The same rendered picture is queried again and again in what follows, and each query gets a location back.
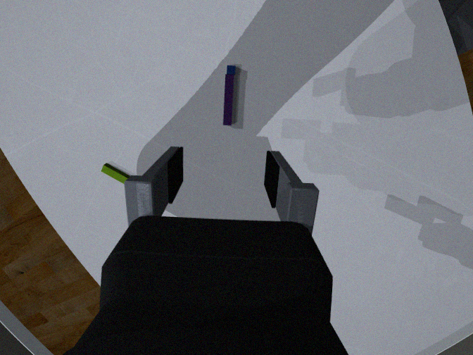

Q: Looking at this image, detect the lime green rod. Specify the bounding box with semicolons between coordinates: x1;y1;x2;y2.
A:
101;163;130;184

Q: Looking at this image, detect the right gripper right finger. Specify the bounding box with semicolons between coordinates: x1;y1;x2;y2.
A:
264;151;319;235

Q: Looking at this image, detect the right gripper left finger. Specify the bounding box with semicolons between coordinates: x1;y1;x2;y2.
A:
124;147;183;227

